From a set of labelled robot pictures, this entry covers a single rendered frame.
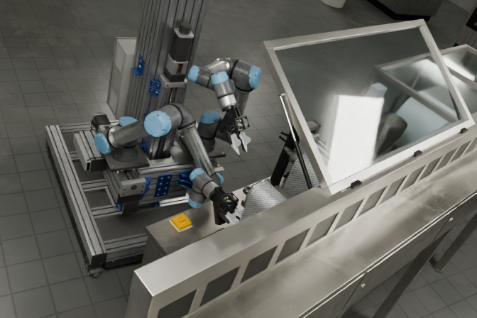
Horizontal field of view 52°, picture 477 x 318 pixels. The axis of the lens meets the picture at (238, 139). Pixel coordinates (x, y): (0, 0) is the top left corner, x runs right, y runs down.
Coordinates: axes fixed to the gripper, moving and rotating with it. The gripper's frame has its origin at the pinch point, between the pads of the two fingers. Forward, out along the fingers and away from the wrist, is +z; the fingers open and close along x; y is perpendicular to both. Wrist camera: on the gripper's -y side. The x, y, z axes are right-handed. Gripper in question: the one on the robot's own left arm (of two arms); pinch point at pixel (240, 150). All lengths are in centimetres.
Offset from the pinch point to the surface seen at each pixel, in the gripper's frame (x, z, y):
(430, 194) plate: 51, 44, 50
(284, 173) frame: 28.3, 17.3, -7.5
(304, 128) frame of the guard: -21, 0, 58
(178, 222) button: -20.1, 22.6, -35.3
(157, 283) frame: -88, 23, 60
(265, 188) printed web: -3.2, 18.2, 11.5
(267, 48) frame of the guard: -21, -29, 55
